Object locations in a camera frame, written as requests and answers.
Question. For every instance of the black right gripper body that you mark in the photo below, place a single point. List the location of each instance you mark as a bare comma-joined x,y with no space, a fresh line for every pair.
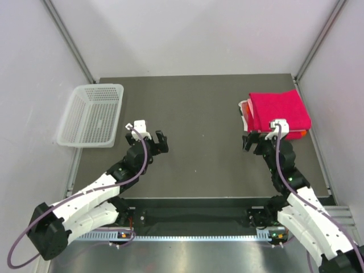
263,145

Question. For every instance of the light pink folded t shirt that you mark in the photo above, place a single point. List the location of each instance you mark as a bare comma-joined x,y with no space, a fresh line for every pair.
250,112

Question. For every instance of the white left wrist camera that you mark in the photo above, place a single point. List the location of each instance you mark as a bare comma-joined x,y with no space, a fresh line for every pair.
138,130

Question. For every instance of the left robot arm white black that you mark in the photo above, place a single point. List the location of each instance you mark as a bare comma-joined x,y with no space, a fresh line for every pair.
54,227

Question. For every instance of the right aluminium frame post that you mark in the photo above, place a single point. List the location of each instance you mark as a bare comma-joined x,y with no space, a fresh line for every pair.
323,33

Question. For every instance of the aluminium frame post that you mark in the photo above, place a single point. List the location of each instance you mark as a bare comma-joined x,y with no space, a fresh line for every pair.
323,33
56,18

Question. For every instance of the left aluminium frame post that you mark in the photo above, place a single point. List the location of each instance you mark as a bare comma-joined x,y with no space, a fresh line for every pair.
56,18

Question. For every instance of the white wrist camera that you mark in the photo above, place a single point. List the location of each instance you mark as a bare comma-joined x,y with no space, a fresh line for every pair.
279,129
138,130

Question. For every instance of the red folded t shirt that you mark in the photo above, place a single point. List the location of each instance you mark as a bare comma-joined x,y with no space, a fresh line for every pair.
295,135

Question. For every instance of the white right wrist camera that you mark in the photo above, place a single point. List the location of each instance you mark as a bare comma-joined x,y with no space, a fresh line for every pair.
279,129

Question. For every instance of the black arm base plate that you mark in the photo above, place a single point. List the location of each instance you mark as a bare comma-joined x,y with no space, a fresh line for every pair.
244,212

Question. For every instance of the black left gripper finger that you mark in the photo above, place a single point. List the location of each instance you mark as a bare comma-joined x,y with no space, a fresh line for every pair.
163,145
159,135

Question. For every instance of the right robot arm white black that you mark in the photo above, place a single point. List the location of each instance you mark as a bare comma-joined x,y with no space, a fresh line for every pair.
299,210

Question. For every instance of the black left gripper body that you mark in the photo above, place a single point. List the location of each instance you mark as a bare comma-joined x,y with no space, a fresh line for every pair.
154,148

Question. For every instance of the crimson red t shirt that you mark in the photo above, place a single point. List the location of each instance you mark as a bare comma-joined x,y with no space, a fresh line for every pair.
287,105

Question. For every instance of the grey slotted cable duct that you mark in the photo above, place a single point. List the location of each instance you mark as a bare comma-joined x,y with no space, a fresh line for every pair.
123,236

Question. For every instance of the white perforated plastic basket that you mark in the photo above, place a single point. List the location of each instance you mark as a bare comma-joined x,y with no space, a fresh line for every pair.
91,116

